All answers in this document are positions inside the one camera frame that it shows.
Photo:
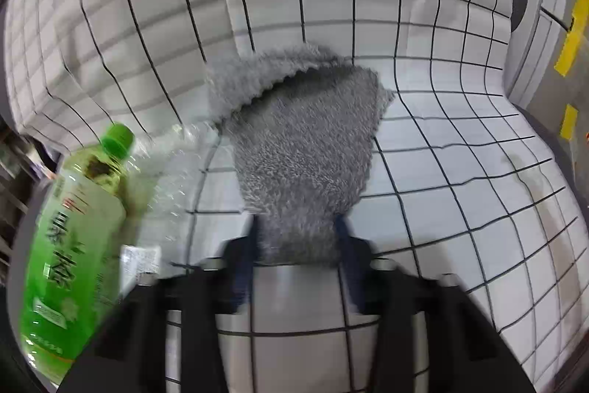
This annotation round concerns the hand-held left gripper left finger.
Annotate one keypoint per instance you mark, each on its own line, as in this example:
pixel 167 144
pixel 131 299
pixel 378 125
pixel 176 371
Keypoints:
pixel 241 278

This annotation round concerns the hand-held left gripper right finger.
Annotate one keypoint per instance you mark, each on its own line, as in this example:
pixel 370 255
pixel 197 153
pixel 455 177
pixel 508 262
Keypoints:
pixel 350 278

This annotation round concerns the grey fluffy cloth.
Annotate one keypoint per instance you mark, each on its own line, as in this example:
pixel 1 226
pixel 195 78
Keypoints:
pixel 303 153

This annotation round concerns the green tea bottle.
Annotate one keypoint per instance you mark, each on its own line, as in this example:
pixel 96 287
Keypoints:
pixel 64 245

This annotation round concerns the clear plastic bottle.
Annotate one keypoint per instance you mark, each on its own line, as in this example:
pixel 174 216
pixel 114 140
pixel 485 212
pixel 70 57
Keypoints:
pixel 170 190

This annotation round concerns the yellow tape strip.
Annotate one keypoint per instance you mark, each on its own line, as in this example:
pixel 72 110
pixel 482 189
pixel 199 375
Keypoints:
pixel 569 121
pixel 573 34

